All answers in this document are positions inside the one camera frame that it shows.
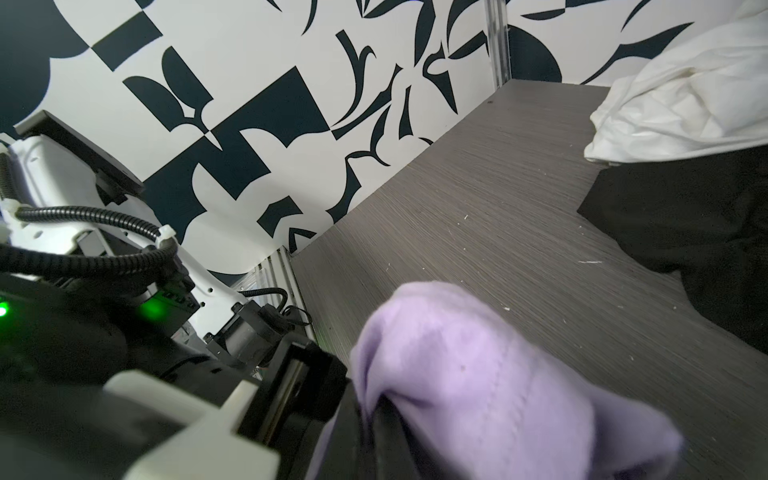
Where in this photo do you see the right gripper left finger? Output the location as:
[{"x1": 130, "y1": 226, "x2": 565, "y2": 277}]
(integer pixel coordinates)
[{"x1": 313, "y1": 383, "x2": 363, "y2": 480}]

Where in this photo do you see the black corrugated cable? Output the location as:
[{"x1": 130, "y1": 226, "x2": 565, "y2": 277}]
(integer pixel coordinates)
[{"x1": 0, "y1": 203, "x2": 180, "y2": 280}]

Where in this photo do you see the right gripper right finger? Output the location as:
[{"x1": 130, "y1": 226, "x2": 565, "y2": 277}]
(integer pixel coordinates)
[{"x1": 359, "y1": 397, "x2": 444, "y2": 480}]

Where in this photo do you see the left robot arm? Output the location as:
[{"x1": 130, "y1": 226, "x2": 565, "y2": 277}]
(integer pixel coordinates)
[{"x1": 1, "y1": 112, "x2": 365, "y2": 479}]

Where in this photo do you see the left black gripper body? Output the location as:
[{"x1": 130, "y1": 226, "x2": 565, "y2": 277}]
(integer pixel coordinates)
[{"x1": 1, "y1": 287, "x2": 347, "y2": 479}]

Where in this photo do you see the white cloth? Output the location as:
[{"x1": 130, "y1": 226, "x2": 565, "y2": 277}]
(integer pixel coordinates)
[{"x1": 584, "y1": 1, "x2": 767, "y2": 164}]

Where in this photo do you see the purple cloth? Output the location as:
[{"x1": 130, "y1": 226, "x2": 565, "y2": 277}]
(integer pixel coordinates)
[{"x1": 307, "y1": 282, "x2": 683, "y2": 479}]

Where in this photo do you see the black cloth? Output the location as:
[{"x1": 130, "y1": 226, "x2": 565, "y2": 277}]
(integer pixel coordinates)
[{"x1": 578, "y1": 147, "x2": 767, "y2": 352}]

